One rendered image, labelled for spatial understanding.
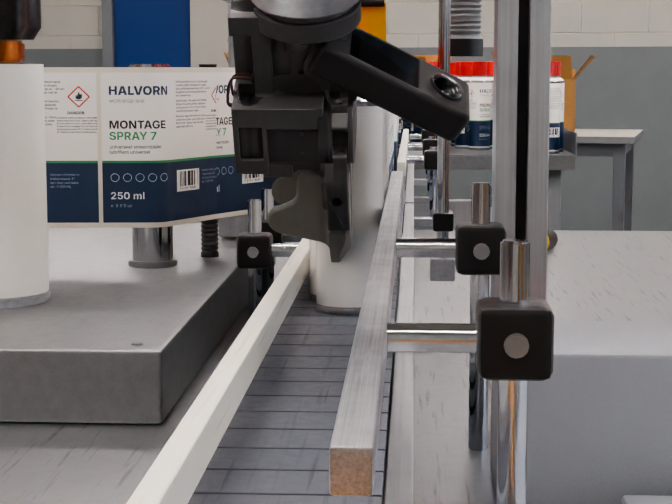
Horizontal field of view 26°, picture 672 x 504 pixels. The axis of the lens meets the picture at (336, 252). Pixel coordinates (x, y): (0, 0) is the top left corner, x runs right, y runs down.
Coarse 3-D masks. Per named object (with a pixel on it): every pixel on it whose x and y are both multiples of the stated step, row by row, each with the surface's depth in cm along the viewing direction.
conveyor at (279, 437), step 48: (288, 336) 100; (336, 336) 100; (288, 384) 85; (336, 384) 85; (384, 384) 85; (240, 432) 74; (288, 432) 74; (384, 432) 74; (240, 480) 65; (288, 480) 65
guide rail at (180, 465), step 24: (288, 264) 111; (288, 288) 101; (264, 312) 89; (240, 336) 81; (264, 336) 85; (240, 360) 74; (216, 384) 69; (240, 384) 73; (192, 408) 64; (216, 408) 64; (192, 432) 60; (216, 432) 64; (168, 456) 56; (192, 456) 57; (144, 480) 53; (168, 480) 53; (192, 480) 57
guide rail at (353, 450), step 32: (384, 224) 95; (384, 256) 79; (384, 288) 67; (384, 320) 59; (352, 352) 52; (384, 352) 53; (352, 384) 47; (352, 416) 42; (352, 448) 39; (352, 480) 39
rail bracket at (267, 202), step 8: (264, 192) 138; (264, 200) 139; (272, 200) 139; (264, 208) 139; (264, 216) 139; (264, 224) 138; (272, 232) 138; (280, 240) 138; (288, 240) 139; (296, 240) 139; (272, 264) 139; (264, 272) 139; (272, 272) 140; (264, 280) 140; (272, 280) 140; (264, 288) 140
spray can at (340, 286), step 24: (360, 120) 107; (360, 144) 108; (360, 168) 108; (360, 192) 108; (360, 216) 108; (360, 240) 109; (336, 264) 109; (360, 264) 109; (336, 288) 109; (360, 288) 109; (336, 312) 109
